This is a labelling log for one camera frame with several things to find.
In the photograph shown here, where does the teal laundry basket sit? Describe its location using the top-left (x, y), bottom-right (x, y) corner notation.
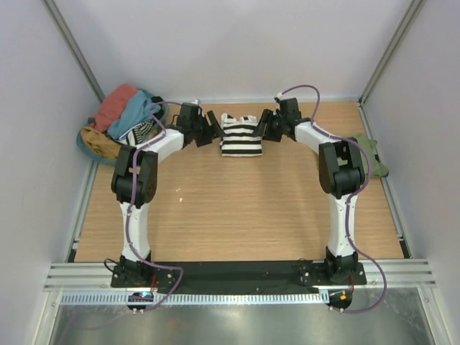
top-left (76, 83), bottom-right (168, 166)

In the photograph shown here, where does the black white striped top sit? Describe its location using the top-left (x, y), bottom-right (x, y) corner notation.
top-left (220, 113), bottom-right (263, 157)

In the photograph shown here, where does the green motorcycle tank top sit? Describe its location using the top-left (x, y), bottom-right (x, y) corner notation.
top-left (353, 134), bottom-right (389, 178)

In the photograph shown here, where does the teal blue garment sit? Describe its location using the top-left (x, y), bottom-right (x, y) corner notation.
top-left (106, 89), bottom-right (168, 141)

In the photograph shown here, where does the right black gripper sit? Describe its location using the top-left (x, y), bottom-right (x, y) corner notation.
top-left (252, 109), bottom-right (287, 143)

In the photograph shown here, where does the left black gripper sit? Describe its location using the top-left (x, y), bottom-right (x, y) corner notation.
top-left (191, 111), bottom-right (226, 148)

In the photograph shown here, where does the mustard yellow garment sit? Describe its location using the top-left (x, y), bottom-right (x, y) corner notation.
top-left (80, 126), bottom-right (121, 160)

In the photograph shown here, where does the aluminium front rail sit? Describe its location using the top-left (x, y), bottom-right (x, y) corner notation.
top-left (45, 259), bottom-right (435, 294)

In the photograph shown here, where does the right aluminium corner post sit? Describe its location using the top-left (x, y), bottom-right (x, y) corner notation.
top-left (358, 0), bottom-right (426, 108)

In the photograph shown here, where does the red garment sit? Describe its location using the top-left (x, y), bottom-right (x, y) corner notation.
top-left (88, 83), bottom-right (138, 132)

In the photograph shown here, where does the perforated white cable duct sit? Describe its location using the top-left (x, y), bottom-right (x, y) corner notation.
top-left (60, 290), bottom-right (329, 307)

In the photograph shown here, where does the aluminium corner post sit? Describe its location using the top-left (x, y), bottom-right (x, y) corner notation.
top-left (42, 0), bottom-right (105, 102)
top-left (358, 0), bottom-right (426, 108)

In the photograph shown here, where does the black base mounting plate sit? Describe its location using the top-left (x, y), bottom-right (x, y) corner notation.
top-left (109, 259), bottom-right (367, 295)

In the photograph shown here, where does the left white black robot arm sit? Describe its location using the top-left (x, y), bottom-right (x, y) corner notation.
top-left (111, 103), bottom-right (224, 288)

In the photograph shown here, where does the left aluminium corner post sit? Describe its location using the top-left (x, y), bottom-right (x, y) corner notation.
top-left (42, 0), bottom-right (105, 102)

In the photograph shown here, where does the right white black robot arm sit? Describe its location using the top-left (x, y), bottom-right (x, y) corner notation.
top-left (254, 96), bottom-right (368, 285)

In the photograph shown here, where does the narrow striped garment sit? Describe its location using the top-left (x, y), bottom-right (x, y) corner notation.
top-left (120, 121), bottom-right (154, 147)

